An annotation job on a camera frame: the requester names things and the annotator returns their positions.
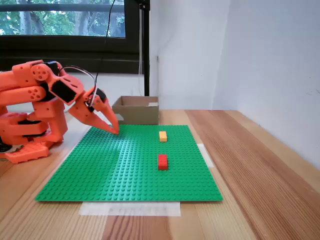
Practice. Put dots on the yellow lego block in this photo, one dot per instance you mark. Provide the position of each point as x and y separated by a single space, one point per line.
163 137

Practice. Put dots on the open cardboard box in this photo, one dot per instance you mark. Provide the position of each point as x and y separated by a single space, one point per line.
140 115

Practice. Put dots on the green lego baseplate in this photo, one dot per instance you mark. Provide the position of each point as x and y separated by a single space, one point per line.
125 170

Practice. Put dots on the red lego block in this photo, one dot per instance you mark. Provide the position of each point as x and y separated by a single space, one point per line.
163 163

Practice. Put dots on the black framed window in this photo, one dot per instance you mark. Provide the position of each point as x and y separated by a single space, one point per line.
75 55

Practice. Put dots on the black table clamp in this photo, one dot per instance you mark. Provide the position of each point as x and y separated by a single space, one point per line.
3 148

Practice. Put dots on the wide white masking tape strip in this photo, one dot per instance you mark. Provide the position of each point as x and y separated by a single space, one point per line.
130 209

